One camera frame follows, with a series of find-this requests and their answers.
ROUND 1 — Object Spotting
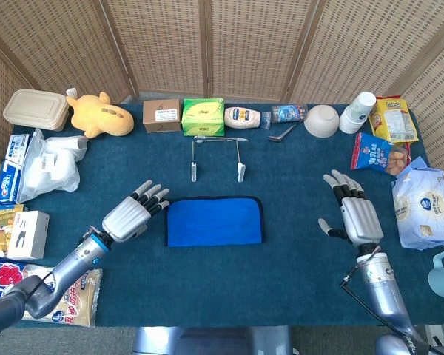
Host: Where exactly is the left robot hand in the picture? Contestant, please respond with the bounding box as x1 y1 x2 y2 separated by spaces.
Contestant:
101 180 170 243

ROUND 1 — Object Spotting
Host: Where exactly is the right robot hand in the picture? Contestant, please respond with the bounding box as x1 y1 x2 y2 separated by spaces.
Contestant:
317 169 385 247

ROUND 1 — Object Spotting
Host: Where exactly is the grey and blue towel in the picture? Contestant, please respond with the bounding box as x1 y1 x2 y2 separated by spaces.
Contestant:
164 195 264 248

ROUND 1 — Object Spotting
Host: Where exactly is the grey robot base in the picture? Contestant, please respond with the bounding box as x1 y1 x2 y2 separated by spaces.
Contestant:
132 325 293 355

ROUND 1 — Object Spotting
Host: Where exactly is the metal towel rack stand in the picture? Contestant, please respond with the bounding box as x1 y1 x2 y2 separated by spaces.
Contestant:
190 135 249 183

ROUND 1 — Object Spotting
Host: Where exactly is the white box with black print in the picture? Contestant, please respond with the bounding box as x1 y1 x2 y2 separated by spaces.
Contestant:
6 210 50 260

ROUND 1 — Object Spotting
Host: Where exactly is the brown cardboard box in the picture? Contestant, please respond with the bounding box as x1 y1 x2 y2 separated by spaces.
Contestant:
142 98 182 134

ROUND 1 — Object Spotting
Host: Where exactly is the white and blue toothpaste box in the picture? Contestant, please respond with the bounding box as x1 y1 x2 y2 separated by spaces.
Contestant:
5 133 30 167

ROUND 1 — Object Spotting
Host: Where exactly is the clear plastic water bottle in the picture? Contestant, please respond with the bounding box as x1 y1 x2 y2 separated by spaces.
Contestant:
259 104 309 130

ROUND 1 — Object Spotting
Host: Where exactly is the beige lidded takeout container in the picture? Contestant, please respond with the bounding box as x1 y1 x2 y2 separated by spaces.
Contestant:
2 88 70 132

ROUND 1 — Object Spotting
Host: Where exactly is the mayonnaise squeeze bottle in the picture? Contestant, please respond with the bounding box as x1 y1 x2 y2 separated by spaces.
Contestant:
223 106 263 129

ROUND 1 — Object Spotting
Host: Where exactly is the pale blue white pouch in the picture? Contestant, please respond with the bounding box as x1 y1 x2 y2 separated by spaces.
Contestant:
391 155 444 251

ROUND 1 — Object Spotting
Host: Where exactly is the blue and red snack bag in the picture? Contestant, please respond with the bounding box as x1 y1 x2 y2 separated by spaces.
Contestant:
350 132 411 178

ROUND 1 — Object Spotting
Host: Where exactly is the white plastic bag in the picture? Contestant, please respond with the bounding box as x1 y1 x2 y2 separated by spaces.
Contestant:
17 128 89 203

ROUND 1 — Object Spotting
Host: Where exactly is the blue table carpet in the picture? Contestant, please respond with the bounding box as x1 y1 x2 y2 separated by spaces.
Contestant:
0 102 430 328

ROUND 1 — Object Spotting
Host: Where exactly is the stack of paper cups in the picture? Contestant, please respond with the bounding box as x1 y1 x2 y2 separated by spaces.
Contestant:
338 91 377 135

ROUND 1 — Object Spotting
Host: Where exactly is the yellow plush toy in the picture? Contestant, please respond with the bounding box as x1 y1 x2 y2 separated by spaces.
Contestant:
65 91 135 140

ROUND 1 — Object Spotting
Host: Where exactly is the yellow snack bag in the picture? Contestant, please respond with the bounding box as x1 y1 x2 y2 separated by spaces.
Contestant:
368 96 420 144

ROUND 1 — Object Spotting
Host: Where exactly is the beige bowl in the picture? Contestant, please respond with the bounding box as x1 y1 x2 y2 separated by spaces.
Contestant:
303 104 340 139

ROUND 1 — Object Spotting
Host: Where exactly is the black ladle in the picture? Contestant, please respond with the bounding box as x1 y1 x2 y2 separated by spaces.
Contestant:
268 123 299 143

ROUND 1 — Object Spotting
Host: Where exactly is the green tissue pack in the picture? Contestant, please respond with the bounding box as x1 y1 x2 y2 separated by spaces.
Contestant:
181 97 226 137

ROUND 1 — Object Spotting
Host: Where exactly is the wicker folding screen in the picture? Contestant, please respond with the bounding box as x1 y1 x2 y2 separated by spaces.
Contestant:
0 0 444 193

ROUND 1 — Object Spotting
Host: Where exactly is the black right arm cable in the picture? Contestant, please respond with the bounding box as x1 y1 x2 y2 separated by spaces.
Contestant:
340 266 393 330

